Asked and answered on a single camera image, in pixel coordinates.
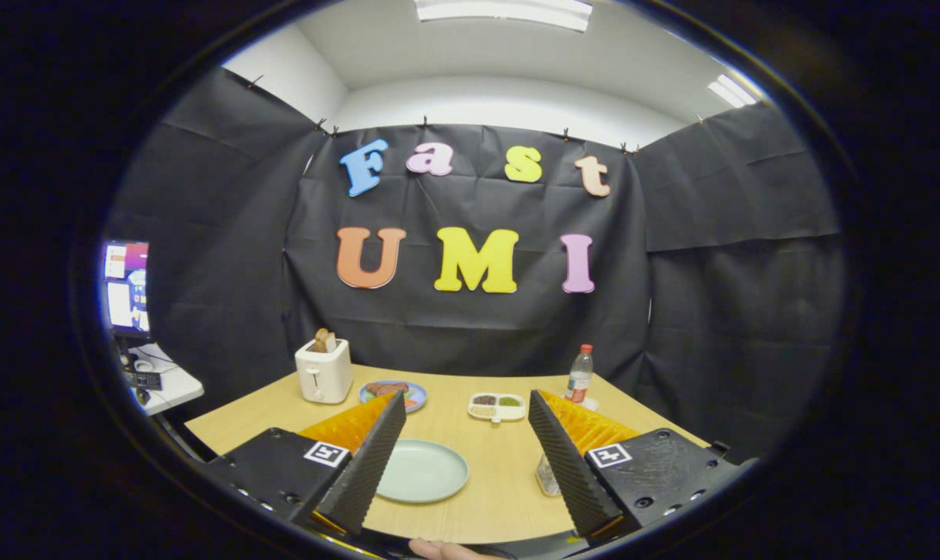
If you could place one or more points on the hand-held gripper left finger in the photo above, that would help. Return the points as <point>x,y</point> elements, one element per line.
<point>372,467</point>

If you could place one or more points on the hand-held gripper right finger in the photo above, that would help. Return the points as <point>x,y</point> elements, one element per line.
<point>569,474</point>

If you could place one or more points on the light green plate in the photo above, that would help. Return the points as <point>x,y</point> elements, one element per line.
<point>423,470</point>

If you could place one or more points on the white square coaster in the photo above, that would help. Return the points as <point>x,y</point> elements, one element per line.
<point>592,404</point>

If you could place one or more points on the brown steak piece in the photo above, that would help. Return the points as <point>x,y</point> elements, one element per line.
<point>384,388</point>

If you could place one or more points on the blue plate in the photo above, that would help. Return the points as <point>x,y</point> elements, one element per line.
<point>418,397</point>

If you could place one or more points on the clear bottle with red cap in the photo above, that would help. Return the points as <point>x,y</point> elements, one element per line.
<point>580,381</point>

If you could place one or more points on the white divided dish with grains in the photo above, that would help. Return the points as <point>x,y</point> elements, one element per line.
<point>497,412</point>

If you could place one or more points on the white toaster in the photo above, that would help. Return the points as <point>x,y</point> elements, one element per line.
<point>323,373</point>

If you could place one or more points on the toasted bread slice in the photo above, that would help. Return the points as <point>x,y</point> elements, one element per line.
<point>324,341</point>

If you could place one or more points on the black table clamp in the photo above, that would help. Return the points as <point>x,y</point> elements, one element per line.
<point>718,449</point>

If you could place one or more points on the black backdrop cloth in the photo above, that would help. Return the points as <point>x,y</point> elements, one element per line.
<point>477,334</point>

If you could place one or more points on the white side desk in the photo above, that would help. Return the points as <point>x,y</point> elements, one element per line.
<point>178,385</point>

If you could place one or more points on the black keyboard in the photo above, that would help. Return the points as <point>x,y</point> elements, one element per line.
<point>145,380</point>

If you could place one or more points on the small white desk object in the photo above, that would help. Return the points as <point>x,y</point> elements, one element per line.
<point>143,365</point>

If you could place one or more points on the computer monitor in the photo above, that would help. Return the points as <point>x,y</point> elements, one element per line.
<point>127,295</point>

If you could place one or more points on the small ceiling light panel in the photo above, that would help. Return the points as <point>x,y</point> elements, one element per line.
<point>734,91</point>

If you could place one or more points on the long ceiling light panel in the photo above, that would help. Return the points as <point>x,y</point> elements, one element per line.
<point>508,12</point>

